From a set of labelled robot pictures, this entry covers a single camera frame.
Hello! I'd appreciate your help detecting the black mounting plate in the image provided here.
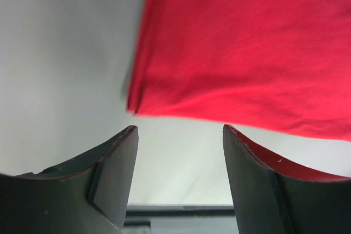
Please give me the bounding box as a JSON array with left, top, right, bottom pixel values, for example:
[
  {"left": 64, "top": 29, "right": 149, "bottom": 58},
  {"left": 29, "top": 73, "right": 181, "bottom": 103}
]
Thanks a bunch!
[{"left": 121, "top": 205, "right": 239, "bottom": 234}]

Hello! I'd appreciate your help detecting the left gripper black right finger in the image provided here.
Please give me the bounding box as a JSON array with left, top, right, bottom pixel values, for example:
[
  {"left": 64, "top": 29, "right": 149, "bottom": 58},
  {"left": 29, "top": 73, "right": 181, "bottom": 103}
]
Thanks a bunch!
[{"left": 223, "top": 125, "right": 350, "bottom": 233}]

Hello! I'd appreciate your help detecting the red t-shirt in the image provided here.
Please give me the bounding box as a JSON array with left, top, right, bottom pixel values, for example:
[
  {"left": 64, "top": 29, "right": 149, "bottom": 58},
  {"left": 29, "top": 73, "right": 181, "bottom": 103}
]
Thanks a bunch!
[{"left": 127, "top": 0, "right": 350, "bottom": 141}]

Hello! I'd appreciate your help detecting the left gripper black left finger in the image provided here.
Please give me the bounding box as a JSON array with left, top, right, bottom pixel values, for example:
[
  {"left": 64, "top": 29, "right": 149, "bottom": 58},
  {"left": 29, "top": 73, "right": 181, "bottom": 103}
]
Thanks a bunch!
[{"left": 1, "top": 125, "right": 138, "bottom": 233}]

